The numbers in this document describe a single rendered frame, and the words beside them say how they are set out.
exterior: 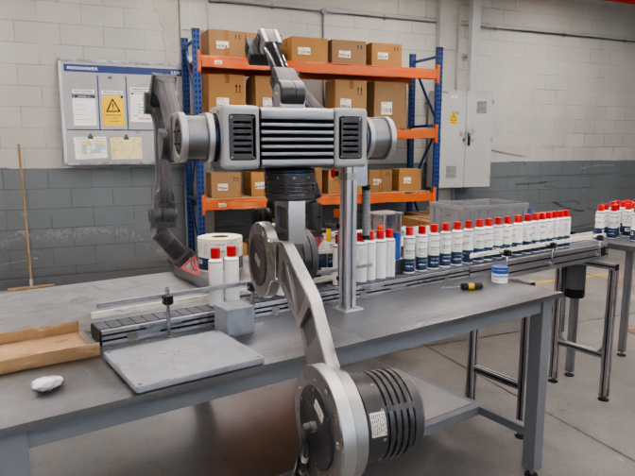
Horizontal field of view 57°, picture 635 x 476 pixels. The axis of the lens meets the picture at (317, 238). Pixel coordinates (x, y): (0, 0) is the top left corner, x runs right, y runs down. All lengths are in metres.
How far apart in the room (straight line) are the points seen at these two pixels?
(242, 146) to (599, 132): 8.60
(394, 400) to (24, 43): 5.78
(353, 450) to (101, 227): 5.59
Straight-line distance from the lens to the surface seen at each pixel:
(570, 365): 4.05
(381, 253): 2.42
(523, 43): 8.80
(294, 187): 1.50
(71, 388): 1.63
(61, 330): 2.06
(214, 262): 2.01
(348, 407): 1.11
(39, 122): 6.47
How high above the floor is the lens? 1.43
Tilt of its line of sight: 9 degrees down
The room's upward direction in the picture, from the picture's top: straight up
